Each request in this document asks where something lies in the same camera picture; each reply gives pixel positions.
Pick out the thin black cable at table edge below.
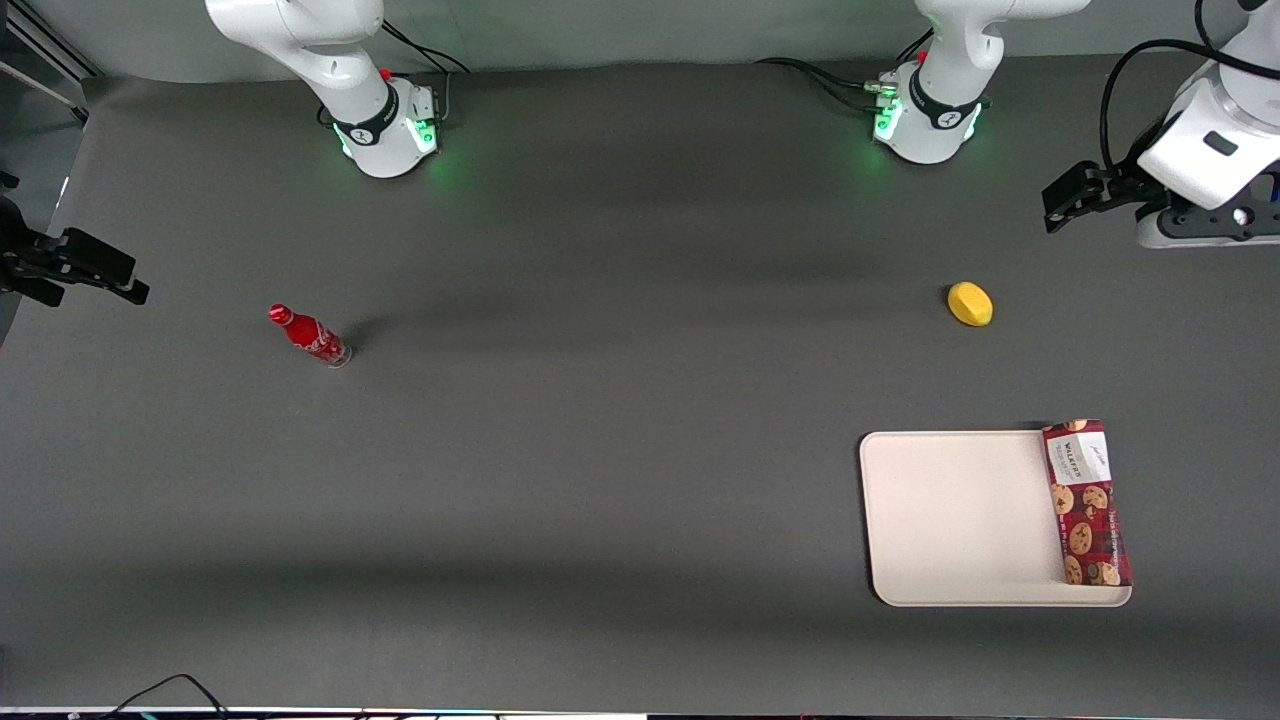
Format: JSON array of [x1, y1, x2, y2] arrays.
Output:
[[100, 673, 233, 720]]

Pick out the metal frame rail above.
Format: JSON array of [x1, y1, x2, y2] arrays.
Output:
[[0, 0, 103, 126]]

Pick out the white rectangular tray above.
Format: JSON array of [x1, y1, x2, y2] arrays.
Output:
[[859, 430, 1133, 608]]

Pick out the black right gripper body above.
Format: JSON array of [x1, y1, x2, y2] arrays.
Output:
[[0, 195, 67, 307]]

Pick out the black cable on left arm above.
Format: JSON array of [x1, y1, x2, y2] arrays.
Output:
[[1098, 0, 1280, 173]]

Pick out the black cables at left arm base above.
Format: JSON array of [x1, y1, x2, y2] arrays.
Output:
[[754, 28, 933, 117]]

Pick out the red cola bottle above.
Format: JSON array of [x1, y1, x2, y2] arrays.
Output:
[[267, 303, 353, 369]]

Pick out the red cookie box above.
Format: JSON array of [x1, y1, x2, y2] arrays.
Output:
[[1041, 418, 1135, 588]]

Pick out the yellow lemon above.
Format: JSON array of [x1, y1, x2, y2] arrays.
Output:
[[947, 281, 995, 328]]

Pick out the black cables at arm base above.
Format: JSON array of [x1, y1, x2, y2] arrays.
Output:
[[754, 28, 933, 117], [318, 18, 471, 129]]

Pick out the black cables at right arm base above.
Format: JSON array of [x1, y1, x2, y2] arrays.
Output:
[[318, 18, 471, 129]]

